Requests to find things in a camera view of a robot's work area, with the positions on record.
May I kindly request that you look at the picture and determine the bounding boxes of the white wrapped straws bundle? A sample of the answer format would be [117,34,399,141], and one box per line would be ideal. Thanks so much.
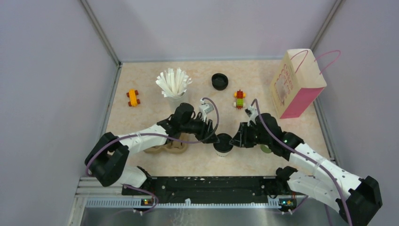
[155,68,192,98]

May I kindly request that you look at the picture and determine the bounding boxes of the beige pink cake bag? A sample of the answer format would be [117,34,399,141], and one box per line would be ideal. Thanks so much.
[270,48,341,119]

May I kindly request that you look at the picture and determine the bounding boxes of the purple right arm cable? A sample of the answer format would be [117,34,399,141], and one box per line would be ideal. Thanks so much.
[251,98,353,226]

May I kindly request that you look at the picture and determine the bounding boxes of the white paper coffee cup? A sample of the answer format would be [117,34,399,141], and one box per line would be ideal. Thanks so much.
[215,149,231,157]

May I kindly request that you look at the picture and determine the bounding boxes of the brown cardboard cup carrier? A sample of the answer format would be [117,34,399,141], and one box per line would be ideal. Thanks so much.
[144,139,188,154]

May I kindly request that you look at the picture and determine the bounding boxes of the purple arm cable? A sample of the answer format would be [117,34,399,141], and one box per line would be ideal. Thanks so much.
[251,98,353,226]
[86,97,220,213]

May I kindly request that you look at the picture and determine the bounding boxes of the white straw holder cup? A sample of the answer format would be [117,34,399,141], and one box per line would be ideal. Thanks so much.
[166,92,189,113]

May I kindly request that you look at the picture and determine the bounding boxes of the orange red toy car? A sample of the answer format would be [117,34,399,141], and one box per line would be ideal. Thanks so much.
[126,89,141,107]

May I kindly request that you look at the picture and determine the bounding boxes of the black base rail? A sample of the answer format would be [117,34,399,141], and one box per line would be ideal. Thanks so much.
[121,176,308,205]

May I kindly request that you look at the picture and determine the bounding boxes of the red green toy car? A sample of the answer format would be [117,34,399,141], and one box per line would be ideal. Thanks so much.
[233,89,246,109]

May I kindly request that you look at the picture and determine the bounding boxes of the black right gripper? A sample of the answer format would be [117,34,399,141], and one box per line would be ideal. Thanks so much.
[230,122,271,148]

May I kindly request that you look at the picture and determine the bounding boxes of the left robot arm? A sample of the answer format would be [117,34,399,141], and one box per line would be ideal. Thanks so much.
[84,100,219,195]

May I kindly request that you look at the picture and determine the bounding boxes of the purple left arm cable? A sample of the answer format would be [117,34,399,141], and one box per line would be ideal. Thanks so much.
[86,97,220,213]

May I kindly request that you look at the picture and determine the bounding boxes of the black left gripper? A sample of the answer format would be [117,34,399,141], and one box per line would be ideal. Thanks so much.
[181,114,220,144]

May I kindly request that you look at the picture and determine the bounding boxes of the black coffee cup lid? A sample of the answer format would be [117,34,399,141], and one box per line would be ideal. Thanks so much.
[213,133,233,150]

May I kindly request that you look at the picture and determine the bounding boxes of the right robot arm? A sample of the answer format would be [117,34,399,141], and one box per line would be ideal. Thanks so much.
[230,110,383,226]

